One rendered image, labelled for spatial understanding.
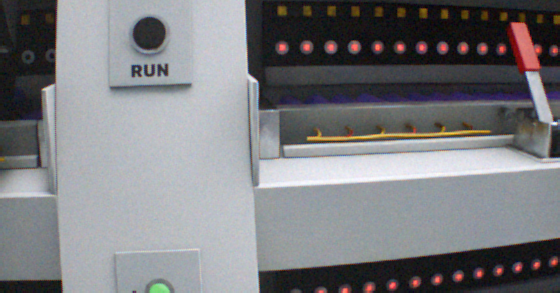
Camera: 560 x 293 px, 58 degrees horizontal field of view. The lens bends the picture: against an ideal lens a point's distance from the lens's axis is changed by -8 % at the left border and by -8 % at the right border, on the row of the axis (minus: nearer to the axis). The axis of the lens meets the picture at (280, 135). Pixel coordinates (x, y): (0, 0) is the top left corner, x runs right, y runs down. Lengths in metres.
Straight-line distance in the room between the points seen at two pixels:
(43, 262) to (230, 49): 0.14
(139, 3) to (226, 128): 0.07
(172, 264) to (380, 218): 0.11
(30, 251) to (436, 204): 0.21
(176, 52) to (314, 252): 0.12
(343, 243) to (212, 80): 0.10
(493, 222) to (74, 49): 0.24
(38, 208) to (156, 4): 0.11
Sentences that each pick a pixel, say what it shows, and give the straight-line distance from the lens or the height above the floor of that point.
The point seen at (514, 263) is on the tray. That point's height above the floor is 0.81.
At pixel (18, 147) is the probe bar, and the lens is 0.33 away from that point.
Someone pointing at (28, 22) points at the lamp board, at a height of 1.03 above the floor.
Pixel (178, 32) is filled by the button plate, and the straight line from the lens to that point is 0.27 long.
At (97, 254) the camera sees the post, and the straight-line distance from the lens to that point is 0.27.
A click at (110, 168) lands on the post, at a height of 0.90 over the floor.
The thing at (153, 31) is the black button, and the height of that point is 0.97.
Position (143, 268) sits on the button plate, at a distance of 0.26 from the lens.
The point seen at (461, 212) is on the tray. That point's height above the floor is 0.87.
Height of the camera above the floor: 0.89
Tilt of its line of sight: 5 degrees up
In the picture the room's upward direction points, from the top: 3 degrees counter-clockwise
